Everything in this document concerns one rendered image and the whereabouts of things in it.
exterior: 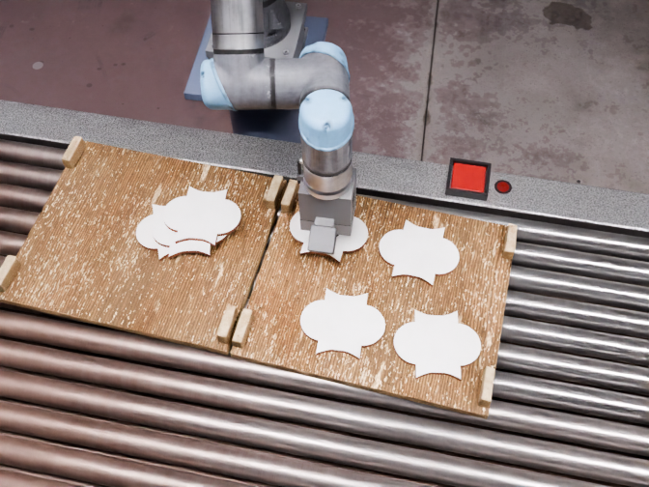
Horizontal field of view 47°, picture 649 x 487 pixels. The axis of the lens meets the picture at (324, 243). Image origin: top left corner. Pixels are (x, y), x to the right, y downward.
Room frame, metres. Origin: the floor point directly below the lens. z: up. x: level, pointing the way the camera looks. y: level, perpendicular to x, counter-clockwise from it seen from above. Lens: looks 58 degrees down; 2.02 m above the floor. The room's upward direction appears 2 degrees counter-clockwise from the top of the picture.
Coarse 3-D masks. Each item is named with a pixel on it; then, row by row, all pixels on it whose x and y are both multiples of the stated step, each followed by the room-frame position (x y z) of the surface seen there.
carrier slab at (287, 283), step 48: (288, 240) 0.69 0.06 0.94; (480, 240) 0.68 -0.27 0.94; (288, 288) 0.60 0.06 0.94; (336, 288) 0.59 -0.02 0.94; (384, 288) 0.59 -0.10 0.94; (432, 288) 0.59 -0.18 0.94; (480, 288) 0.59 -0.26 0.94; (288, 336) 0.51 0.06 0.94; (384, 336) 0.50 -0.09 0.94; (480, 336) 0.50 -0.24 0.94; (384, 384) 0.42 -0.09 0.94; (432, 384) 0.42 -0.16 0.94; (480, 384) 0.42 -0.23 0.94
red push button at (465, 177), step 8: (456, 168) 0.84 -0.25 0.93; (464, 168) 0.84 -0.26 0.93; (472, 168) 0.84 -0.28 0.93; (480, 168) 0.84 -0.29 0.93; (456, 176) 0.82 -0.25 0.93; (464, 176) 0.82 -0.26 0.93; (472, 176) 0.82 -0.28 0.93; (480, 176) 0.82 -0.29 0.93; (456, 184) 0.81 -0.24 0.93; (464, 184) 0.81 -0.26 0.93; (472, 184) 0.81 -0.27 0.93; (480, 184) 0.80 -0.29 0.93
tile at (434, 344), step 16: (416, 320) 0.53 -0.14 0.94; (432, 320) 0.53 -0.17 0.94; (448, 320) 0.53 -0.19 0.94; (400, 336) 0.50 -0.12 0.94; (416, 336) 0.50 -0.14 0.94; (432, 336) 0.50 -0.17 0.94; (448, 336) 0.50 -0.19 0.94; (464, 336) 0.50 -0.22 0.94; (400, 352) 0.47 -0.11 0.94; (416, 352) 0.47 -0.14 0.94; (432, 352) 0.47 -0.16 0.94; (448, 352) 0.47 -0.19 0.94; (464, 352) 0.47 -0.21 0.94; (416, 368) 0.44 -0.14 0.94; (432, 368) 0.44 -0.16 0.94; (448, 368) 0.44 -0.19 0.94
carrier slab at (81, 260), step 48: (96, 144) 0.92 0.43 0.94; (96, 192) 0.81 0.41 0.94; (144, 192) 0.80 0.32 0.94; (240, 192) 0.80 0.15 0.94; (48, 240) 0.71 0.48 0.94; (96, 240) 0.71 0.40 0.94; (240, 240) 0.70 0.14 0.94; (48, 288) 0.61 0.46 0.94; (96, 288) 0.61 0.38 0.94; (144, 288) 0.61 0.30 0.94; (192, 288) 0.60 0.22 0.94; (240, 288) 0.60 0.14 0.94; (192, 336) 0.51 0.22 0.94
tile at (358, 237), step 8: (296, 216) 0.73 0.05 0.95; (296, 224) 0.71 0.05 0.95; (360, 224) 0.71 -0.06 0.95; (296, 232) 0.70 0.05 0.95; (304, 232) 0.70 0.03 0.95; (352, 232) 0.69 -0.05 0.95; (360, 232) 0.69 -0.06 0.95; (296, 240) 0.68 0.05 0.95; (304, 240) 0.68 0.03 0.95; (336, 240) 0.68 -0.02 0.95; (344, 240) 0.68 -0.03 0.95; (352, 240) 0.68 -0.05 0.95; (360, 240) 0.68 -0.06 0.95; (304, 248) 0.66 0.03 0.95; (336, 248) 0.66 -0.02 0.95; (344, 248) 0.66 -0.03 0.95; (352, 248) 0.66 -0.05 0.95; (360, 248) 0.66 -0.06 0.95; (328, 256) 0.65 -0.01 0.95; (336, 256) 0.65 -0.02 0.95
